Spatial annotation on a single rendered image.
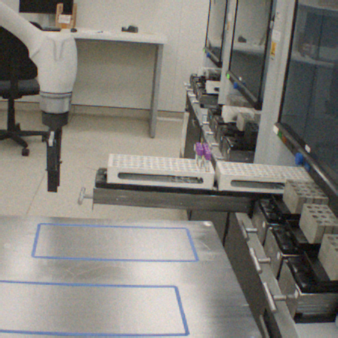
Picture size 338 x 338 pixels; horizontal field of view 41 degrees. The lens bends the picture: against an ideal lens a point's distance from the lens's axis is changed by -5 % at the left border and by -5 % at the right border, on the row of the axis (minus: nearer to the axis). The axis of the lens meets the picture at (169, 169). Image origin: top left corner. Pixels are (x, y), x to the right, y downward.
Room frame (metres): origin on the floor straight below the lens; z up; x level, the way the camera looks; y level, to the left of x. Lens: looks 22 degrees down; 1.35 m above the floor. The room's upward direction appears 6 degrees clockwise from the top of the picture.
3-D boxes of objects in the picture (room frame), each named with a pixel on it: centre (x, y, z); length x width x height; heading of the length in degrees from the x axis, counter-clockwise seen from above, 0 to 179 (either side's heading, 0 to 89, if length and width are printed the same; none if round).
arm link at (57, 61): (1.25, 0.33, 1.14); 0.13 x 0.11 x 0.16; 15
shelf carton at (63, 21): (4.53, 1.13, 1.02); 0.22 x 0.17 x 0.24; 5
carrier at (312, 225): (1.00, -0.36, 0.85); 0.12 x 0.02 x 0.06; 5
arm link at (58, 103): (1.24, 0.33, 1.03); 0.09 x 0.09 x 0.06
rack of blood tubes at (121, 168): (1.27, 0.02, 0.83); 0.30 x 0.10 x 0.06; 96
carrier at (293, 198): (1.15, -0.34, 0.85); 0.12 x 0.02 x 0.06; 6
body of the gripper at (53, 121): (1.24, 0.33, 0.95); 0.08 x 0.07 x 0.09; 5
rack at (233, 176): (1.30, -0.29, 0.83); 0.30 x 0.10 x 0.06; 95
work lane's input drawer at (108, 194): (1.28, -0.11, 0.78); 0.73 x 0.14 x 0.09; 95
